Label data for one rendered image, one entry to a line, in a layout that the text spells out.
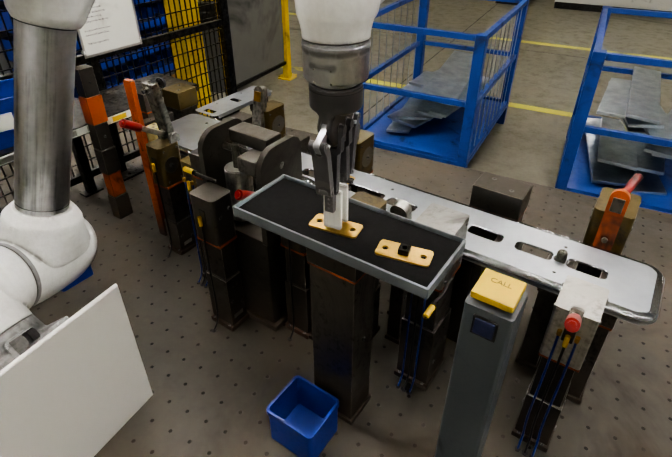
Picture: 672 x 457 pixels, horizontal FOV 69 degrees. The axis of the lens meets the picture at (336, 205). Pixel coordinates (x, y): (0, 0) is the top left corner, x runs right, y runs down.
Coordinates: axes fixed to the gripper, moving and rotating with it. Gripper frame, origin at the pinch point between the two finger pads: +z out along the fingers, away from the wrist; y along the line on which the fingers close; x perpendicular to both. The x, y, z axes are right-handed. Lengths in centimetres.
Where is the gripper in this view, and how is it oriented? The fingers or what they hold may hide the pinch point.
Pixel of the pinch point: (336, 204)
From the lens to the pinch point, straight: 78.1
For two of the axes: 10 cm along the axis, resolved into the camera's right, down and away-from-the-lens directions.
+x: 9.1, 2.3, -3.6
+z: 0.0, 8.4, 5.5
